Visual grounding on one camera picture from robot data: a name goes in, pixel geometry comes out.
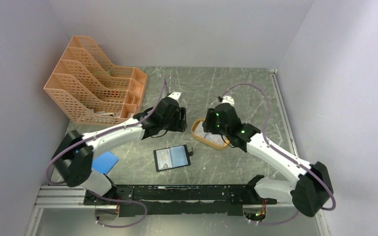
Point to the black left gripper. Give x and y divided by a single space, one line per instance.
181 123

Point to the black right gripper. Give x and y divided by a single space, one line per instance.
210 118

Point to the orange oval tray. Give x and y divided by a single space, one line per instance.
198 127

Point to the black leather card holder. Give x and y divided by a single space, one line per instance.
180 156

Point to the white card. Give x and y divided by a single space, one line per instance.
164 159

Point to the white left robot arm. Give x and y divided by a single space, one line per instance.
74 156

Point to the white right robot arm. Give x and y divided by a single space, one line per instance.
308 186

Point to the credit card in tray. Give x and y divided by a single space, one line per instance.
212 138

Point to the blue folder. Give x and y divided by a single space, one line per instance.
105 162

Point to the orange mesh file organizer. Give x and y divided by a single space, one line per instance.
90 89

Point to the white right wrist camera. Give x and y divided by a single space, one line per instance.
226 99

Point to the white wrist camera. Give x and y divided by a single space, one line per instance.
226 99
175 95

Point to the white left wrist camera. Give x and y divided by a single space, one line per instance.
175 95

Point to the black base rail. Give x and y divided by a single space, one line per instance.
135 208

